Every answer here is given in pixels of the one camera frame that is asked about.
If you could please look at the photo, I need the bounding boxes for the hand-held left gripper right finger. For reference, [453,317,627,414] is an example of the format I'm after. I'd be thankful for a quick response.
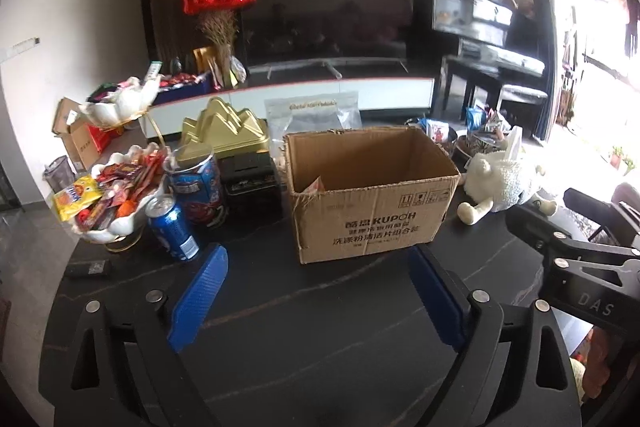
[406,244,583,427]

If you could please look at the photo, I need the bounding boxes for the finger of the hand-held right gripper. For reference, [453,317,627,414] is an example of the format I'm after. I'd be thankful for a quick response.
[564,188,640,233]
[505,204,640,269]

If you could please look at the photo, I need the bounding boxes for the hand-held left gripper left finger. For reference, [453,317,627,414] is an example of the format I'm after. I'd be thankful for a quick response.
[37,243,229,427]

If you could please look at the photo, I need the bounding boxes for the brown cardboard box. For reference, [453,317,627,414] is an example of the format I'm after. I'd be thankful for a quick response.
[282,125,462,265]

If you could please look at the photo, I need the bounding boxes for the patterned bowl of snacks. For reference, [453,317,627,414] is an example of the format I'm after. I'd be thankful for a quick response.
[455,107,511,158]

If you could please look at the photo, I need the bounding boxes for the dark woven basket of snacks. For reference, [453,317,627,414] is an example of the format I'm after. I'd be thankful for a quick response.
[405,117,458,152]

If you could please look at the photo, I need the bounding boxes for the white plush sheep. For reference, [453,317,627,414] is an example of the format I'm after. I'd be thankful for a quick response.
[457,127,558,225]

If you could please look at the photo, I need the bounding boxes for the small potted plants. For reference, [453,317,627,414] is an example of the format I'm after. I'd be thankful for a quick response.
[609,146,637,175]

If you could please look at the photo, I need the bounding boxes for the blue drink can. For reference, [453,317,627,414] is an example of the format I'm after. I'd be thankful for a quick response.
[145,194,201,263]

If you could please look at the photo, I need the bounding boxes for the blue snack canister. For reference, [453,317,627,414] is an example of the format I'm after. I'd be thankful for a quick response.
[164,144,226,228]

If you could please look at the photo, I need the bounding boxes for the black remote control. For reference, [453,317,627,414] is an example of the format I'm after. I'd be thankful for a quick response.
[64,259,112,279]

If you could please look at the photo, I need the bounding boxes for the black square tin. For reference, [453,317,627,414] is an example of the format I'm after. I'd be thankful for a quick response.
[219,153,287,220]

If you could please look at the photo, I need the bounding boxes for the padded piano bench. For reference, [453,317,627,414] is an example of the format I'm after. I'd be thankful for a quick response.
[497,82,549,140]

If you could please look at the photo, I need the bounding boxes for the heap of red wrapped candies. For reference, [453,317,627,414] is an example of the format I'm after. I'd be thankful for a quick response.
[75,149,166,233]

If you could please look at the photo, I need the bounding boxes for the yellow snack packet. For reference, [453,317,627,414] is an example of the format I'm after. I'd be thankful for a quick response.
[52,176,104,223]

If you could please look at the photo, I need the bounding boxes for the gold mountain-shaped tin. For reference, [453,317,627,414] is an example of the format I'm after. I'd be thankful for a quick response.
[181,97,271,168]

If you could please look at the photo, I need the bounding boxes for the dark curtain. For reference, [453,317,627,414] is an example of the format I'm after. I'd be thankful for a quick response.
[512,0,558,142]

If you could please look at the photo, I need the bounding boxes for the black upright piano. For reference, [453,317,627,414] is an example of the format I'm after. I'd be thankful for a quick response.
[412,0,546,128]

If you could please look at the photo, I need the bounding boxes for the red carton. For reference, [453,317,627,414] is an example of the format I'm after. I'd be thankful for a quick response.
[86,124,115,154]

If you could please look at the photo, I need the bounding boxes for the white television cabinet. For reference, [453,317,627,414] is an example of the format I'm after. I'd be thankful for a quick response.
[140,74,436,140]

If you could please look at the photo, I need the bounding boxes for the white tiered shell dish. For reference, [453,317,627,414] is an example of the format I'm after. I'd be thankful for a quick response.
[75,77,168,253]

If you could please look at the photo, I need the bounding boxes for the blue tray of red candies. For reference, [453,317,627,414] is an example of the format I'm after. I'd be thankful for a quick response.
[155,72,213,105]

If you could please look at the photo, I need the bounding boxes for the brown cardboard carton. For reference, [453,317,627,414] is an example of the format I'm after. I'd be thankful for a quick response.
[52,98,101,170]

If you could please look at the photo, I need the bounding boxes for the clear zip bag of pistachios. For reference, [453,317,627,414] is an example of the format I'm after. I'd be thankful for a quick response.
[264,91,362,145]

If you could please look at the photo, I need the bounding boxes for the brown paper bag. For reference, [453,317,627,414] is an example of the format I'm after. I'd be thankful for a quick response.
[194,47,218,75]

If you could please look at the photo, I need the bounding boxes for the dried flowers in glass vase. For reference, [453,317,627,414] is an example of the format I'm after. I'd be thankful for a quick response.
[196,9,240,88]

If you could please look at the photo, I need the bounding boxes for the black flat television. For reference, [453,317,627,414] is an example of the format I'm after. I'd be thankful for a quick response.
[239,0,415,80]

